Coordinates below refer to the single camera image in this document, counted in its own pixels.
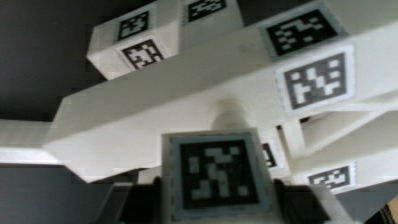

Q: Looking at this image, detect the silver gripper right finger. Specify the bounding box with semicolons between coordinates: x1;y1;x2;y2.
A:
271;179;355;224

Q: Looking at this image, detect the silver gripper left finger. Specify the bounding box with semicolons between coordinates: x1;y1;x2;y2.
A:
99;178;161;224

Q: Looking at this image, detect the white tagged cube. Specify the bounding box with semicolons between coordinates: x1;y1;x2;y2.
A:
257;0;348;61
161;129;282;224

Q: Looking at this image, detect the white chair backrest part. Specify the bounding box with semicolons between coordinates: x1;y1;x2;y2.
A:
40;0;398;198

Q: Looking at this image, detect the small white leg part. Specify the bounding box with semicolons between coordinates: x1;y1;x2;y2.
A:
86;0;181;80

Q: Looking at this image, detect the white chair leg with tag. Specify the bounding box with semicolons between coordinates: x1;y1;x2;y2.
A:
181;0;243;48

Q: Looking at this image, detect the white tagged cube front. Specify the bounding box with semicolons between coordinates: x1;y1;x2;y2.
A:
257;0;348;61

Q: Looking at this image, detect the white L-shaped fence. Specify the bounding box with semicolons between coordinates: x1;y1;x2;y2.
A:
0;119;60;165

